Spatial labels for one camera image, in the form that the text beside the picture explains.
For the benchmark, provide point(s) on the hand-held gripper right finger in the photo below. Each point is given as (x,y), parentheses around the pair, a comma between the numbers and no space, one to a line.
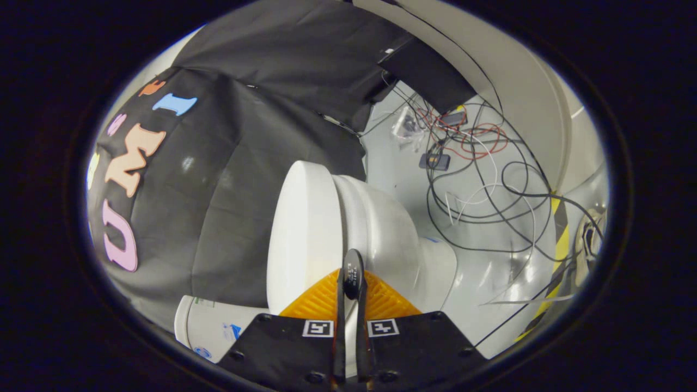
(362,337)

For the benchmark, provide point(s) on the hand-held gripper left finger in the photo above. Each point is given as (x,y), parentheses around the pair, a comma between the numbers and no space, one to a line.
(340,337)

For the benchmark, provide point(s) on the black lid pull tab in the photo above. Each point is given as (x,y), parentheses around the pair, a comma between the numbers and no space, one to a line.
(354,272)

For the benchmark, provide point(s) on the white toilet lid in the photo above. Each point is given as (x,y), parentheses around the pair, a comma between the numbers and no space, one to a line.
(305,228)

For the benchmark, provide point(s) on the white toilet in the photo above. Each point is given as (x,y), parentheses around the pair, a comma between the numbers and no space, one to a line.
(381,228)

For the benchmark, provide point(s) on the small grey device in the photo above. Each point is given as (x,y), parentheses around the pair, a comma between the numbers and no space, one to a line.
(435,161)

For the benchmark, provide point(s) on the black backdrop cloth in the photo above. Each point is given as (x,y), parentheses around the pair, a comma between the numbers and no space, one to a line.
(228,179)

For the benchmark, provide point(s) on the clear plastic bag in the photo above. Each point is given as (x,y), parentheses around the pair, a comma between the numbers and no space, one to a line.
(407,126)

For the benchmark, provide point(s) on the yellow black floor tape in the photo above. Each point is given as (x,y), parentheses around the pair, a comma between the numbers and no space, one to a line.
(561,239)

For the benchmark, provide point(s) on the small dark device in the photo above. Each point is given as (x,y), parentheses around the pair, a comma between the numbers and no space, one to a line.
(454,118)

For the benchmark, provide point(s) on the black flat board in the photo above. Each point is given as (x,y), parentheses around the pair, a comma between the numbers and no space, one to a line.
(430,73)

